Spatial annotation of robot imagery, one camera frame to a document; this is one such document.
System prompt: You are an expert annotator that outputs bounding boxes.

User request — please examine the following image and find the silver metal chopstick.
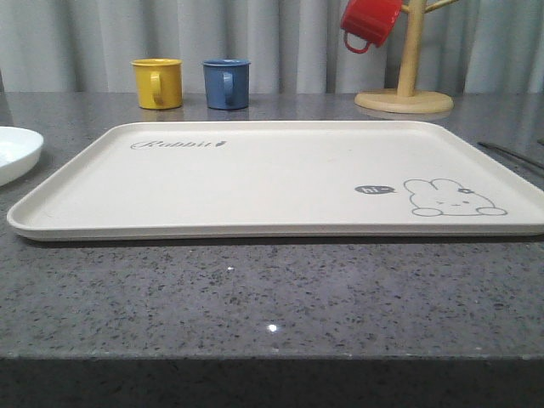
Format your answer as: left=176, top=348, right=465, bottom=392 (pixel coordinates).
left=477, top=141, right=543, bottom=177

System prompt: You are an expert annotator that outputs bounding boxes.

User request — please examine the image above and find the white round plate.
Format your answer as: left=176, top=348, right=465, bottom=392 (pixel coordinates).
left=0, top=126, right=43, bottom=185

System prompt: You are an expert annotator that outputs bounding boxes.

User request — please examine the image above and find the cream rabbit serving tray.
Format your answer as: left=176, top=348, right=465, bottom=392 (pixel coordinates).
left=7, top=121, right=543, bottom=241

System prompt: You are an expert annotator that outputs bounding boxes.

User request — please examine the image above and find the blue enamel mug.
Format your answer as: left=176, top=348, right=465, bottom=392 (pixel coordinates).
left=202, top=59, right=250, bottom=111

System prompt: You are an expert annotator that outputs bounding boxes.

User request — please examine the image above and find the yellow enamel mug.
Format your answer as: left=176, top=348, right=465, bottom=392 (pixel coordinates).
left=131, top=58, right=183, bottom=110

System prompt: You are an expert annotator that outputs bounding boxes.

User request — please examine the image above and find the wooden mug tree stand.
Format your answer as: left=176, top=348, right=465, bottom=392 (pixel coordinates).
left=354, top=0, right=456, bottom=114

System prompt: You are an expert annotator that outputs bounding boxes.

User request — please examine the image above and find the red enamel mug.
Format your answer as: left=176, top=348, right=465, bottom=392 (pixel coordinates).
left=340, top=0, right=403, bottom=54

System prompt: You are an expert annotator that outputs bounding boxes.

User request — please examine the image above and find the grey pleated curtain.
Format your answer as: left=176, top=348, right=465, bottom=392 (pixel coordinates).
left=1, top=1, right=543, bottom=94

